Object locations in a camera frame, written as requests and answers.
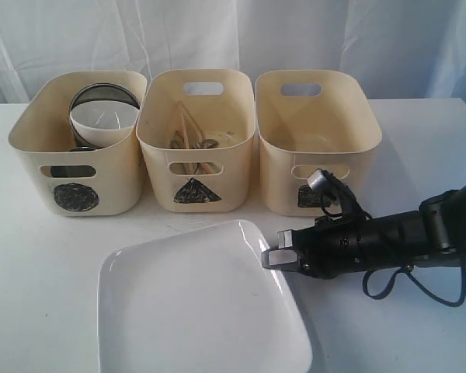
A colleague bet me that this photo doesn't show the cream bin with square mark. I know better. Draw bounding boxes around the cream bin with square mark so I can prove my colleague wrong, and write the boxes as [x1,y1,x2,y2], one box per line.
[256,70,382,217]

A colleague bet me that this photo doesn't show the small white bowl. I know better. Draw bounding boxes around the small white bowl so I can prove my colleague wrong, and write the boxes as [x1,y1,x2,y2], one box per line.
[70,100,139,148]

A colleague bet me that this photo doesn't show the white curtain backdrop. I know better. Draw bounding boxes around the white curtain backdrop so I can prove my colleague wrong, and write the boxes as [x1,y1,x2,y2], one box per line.
[0,1,466,103]

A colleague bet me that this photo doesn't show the white square plate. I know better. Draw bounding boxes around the white square plate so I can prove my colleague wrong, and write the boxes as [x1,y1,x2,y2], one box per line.
[97,220,313,372]

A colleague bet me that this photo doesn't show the steel mug with wire handle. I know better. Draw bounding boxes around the steel mug with wire handle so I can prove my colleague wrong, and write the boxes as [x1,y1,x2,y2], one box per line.
[50,165,96,179]

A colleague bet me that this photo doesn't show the wooden chopstick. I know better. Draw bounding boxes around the wooden chopstick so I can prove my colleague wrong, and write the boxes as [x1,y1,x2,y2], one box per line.
[180,108,218,176]
[177,101,200,175]

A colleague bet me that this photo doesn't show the stainless steel bowl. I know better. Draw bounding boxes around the stainless steel bowl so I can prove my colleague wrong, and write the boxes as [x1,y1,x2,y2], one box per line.
[68,82,140,149]

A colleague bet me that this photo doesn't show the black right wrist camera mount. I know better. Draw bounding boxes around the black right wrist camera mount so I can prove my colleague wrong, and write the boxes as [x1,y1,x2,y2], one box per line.
[307,168,360,218]

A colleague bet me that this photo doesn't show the steel knife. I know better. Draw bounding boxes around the steel knife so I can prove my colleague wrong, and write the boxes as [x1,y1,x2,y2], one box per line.
[169,131,191,176]

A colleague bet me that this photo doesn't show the small steel fork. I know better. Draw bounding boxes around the small steel fork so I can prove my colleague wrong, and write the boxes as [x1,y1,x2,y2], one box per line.
[189,130,218,175]

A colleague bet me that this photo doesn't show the cream bin with triangle mark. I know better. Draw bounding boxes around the cream bin with triangle mark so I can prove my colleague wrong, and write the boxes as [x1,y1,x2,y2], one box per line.
[136,69,256,213]

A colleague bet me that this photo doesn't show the black covered right robot arm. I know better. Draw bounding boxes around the black covered right robot arm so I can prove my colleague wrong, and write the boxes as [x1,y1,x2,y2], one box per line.
[261,169,466,279]

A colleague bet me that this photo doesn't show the cream bin with circle mark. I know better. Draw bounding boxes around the cream bin with circle mark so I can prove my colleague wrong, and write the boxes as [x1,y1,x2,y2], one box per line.
[9,71,147,217]

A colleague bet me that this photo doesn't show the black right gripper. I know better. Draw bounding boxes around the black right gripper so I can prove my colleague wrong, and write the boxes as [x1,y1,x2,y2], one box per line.
[261,219,373,280]

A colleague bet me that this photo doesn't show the steel spoon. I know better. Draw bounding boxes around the steel spoon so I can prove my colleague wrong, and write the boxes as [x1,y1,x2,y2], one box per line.
[201,138,219,149]

